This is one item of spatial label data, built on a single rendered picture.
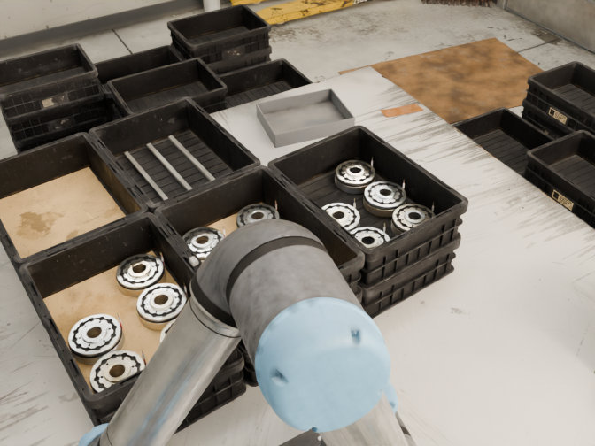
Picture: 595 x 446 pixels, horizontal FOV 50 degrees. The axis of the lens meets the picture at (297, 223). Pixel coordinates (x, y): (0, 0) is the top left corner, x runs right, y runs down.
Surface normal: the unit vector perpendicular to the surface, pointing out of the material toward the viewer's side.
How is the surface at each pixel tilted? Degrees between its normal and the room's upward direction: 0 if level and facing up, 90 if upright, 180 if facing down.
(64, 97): 90
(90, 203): 0
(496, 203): 0
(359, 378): 81
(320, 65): 0
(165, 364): 56
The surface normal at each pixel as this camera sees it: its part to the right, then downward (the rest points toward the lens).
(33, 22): 0.49, 0.57
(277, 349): -0.65, -0.36
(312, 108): -0.02, -0.75
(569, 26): -0.87, 0.33
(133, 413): -0.55, 0.01
